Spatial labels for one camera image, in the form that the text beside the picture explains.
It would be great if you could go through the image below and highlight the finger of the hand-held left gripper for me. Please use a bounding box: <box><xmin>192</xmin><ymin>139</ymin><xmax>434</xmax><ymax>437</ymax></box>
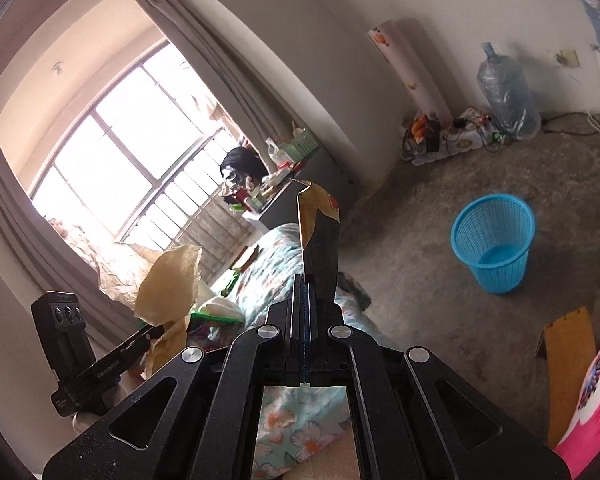
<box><xmin>122</xmin><ymin>324</ymin><xmax>166</xmax><ymax>356</ymax></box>

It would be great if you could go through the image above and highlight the long window curtain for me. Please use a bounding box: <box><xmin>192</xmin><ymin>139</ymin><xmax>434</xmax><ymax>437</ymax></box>
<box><xmin>127</xmin><ymin>0</ymin><xmax>353</xmax><ymax>196</ymax></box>
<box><xmin>0</xmin><ymin>135</ymin><xmax>146</xmax><ymax>361</ymax></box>

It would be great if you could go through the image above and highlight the wooden stool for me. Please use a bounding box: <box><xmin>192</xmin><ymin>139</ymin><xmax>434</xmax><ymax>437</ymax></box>
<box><xmin>536</xmin><ymin>306</ymin><xmax>598</xmax><ymax>448</ymax></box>

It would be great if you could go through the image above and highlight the white quilted cloth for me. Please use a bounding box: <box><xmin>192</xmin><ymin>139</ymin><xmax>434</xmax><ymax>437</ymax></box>
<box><xmin>47</xmin><ymin>217</ymin><xmax>151</xmax><ymax>311</ymax></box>

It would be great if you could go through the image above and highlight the beige paper bag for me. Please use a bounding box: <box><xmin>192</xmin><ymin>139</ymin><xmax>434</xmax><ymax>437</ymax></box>
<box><xmin>134</xmin><ymin>244</ymin><xmax>203</xmax><ymax>376</ymax></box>

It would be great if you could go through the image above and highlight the white flat cardboard box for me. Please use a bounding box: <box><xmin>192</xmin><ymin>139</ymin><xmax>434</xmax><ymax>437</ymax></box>
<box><xmin>411</xmin><ymin>107</ymin><xmax>506</xmax><ymax>167</ymax></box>

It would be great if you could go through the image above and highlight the black bag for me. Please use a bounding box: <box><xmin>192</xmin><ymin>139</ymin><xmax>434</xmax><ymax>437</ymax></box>
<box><xmin>220</xmin><ymin>146</ymin><xmax>270</xmax><ymax>183</ymax></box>

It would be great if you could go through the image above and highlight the green snack bag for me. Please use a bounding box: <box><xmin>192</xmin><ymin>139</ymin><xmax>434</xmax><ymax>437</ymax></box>
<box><xmin>189</xmin><ymin>305</ymin><xmax>245</xmax><ymax>326</ymax></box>

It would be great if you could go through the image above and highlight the blue plastic wastebasket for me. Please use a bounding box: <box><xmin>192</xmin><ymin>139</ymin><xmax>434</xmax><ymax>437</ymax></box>
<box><xmin>451</xmin><ymin>193</ymin><xmax>537</xmax><ymax>295</ymax></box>

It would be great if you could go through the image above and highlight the empty clear water jug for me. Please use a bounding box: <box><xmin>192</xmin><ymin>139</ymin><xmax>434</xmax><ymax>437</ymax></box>
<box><xmin>476</xmin><ymin>41</ymin><xmax>542</xmax><ymax>140</ymax></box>

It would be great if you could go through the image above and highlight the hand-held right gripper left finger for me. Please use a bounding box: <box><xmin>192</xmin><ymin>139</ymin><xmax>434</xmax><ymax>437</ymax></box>
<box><xmin>42</xmin><ymin>274</ymin><xmax>306</xmax><ymax>480</ymax></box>

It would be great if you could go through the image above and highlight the pink floral blanket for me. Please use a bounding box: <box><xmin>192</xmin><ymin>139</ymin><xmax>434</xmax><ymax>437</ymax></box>
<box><xmin>555</xmin><ymin>296</ymin><xmax>600</xmax><ymax>480</ymax></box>

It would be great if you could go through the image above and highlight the grey cabinet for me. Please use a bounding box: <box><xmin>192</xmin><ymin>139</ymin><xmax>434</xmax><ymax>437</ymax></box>
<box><xmin>245</xmin><ymin>147</ymin><xmax>361</xmax><ymax>231</ymax></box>

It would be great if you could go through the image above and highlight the green plastic basket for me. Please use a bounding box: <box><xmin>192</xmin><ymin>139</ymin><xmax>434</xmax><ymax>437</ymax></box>
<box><xmin>279</xmin><ymin>129</ymin><xmax>321</xmax><ymax>161</ymax></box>

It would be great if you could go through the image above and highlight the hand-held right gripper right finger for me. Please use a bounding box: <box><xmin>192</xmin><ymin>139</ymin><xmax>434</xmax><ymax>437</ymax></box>
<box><xmin>305</xmin><ymin>280</ymin><xmax>572</xmax><ymax>480</ymax></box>

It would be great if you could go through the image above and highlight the rolled floral mat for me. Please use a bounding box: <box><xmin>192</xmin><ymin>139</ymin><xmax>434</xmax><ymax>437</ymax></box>
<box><xmin>366</xmin><ymin>20</ymin><xmax>453</xmax><ymax>123</ymax></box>

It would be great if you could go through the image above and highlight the brown and black snack wrapper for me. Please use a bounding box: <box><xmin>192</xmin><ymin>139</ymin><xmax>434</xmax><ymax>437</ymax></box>
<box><xmin>296</xmin><ymin>178</ymin><xmax>342</xmax><ymax>306</ymax></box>

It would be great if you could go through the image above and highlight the floral turquoise blanket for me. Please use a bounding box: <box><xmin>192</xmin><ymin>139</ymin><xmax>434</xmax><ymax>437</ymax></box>
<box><xmin>187</xmin><ymin>222</ymin><xmax>373</xmax><ymax>480</ymax></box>

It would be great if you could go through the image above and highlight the black floor cable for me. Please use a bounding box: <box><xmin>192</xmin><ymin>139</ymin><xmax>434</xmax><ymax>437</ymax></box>
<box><xmin>540</xmin><ymin>110</ymin><xmax>600</xmax><ymax>133</ymax></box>

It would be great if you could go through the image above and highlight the barred window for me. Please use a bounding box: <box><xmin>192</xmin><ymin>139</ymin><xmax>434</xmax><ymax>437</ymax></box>
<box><xmin>0</xmin><ymin>0</ymin><xmax>261</xmax><ymax>281</ymax></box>

